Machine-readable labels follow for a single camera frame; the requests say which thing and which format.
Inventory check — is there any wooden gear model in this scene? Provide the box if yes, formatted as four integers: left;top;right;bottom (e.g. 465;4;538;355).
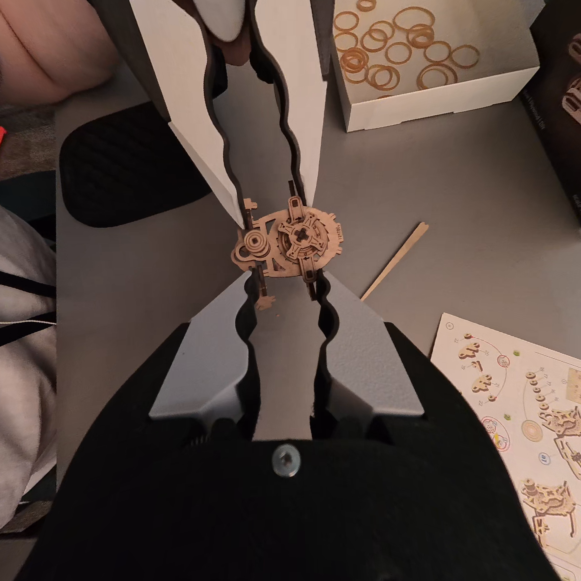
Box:
229;181;346;311

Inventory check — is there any flat wooden stick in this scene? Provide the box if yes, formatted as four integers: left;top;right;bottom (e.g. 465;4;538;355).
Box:
360;222;429;302

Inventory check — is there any black padded cushion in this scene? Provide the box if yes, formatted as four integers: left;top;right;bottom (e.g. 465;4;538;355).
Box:
58;101;228;228

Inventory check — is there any pile of rubber bands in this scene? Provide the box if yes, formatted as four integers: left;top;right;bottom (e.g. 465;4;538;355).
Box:
333;0;482;98

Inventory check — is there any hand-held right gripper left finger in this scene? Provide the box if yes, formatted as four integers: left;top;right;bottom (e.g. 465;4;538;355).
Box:
149;274;263;440

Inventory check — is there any person's grey garment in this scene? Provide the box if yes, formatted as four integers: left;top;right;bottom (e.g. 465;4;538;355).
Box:
0;204;58;534

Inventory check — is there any printed instruction sheet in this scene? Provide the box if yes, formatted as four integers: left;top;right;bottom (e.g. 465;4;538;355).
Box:
429;312;581;581

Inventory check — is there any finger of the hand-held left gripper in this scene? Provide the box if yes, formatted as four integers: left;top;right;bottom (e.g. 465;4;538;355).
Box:
247;0;327;206
129;0;249;228

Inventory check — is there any person's left hand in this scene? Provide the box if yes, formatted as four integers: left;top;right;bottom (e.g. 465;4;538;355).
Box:
218;27;253;67

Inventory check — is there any white cardboard box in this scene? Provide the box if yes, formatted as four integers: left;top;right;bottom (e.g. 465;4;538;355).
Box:
329;0;541;133

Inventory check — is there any black model kit box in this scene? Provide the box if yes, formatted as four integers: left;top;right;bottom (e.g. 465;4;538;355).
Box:
517;0;581;216

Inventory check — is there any person's left forearm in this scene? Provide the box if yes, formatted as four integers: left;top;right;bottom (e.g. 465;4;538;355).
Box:
0;0;120;107

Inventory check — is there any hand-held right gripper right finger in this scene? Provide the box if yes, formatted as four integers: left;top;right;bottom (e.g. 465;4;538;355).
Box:
310;271;426;440

